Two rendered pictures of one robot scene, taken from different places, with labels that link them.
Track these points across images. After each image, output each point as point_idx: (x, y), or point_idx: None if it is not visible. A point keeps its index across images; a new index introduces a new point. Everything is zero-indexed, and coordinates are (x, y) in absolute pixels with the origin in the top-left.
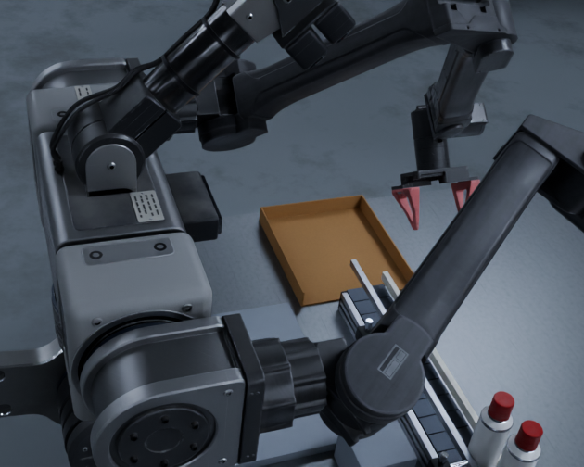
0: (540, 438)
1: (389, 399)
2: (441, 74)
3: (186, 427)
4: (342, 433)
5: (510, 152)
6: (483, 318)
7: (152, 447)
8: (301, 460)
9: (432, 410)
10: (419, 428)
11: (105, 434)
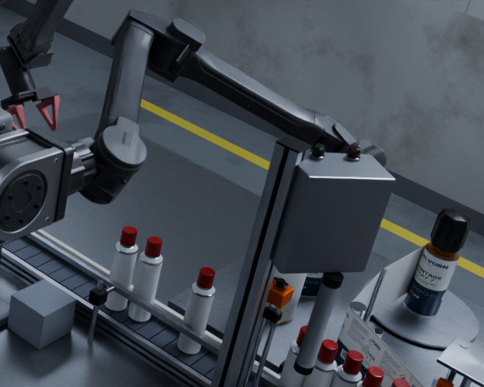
0: None
1: (134, 157)
2: (34, 11)
3: (34, 190)
4: (102, 196)
5: (128, 31)
6: (66, 218)
7: (15, 207)
8: None
9: (67, 276)
10: (63, 288)
11: None
